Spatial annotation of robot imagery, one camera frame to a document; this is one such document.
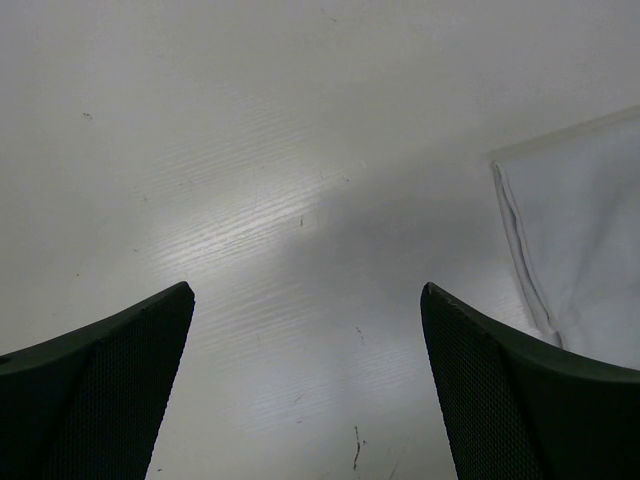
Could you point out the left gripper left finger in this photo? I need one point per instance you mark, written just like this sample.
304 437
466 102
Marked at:
89 404

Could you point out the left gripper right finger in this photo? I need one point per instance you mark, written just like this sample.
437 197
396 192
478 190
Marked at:
516 407

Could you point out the white skirt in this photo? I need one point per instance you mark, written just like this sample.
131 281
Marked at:
569 202

